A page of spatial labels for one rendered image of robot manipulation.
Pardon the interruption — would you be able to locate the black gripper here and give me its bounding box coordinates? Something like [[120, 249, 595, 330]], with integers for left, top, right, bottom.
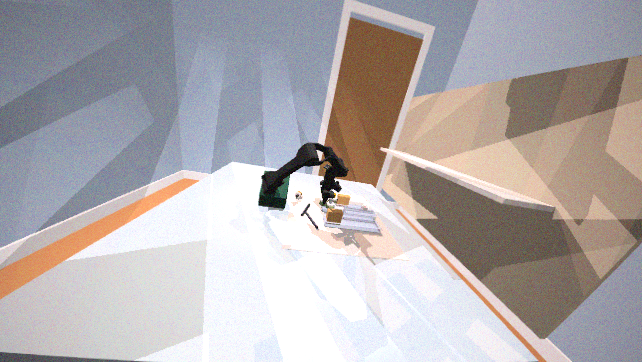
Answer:
[[320, 176, 335, 204]]

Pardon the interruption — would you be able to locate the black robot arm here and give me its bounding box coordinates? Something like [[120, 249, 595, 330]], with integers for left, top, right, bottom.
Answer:
[[261, 143, 349, 194]]

